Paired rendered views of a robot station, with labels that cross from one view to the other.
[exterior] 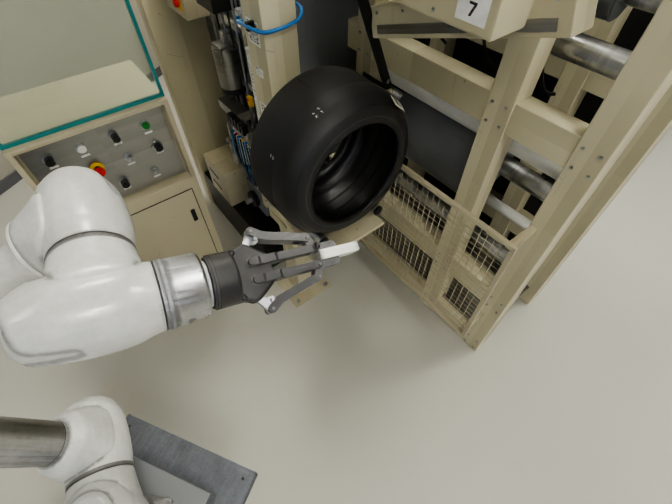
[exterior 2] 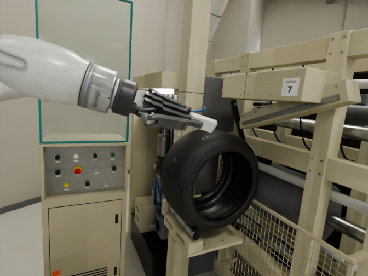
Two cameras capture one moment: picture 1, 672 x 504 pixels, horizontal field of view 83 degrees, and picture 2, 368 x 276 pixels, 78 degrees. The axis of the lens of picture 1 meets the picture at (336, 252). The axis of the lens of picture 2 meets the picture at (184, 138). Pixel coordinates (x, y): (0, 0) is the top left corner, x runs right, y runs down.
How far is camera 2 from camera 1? 45 cm
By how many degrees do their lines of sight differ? 43
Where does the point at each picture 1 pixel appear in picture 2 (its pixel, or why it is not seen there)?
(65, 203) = not seen: hidden behind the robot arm
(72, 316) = (37, 43)
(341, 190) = (214, 211)
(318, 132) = (203, 146)
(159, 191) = (103, 194)
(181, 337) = not seen: outside the picture
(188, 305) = (100, 78)
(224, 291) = (124, 87)
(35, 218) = not seen: hidden behind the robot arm
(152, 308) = (79, 67)
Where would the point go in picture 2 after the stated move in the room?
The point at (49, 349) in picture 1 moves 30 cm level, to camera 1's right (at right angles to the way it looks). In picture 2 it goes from (12, 51) to (193, 57)
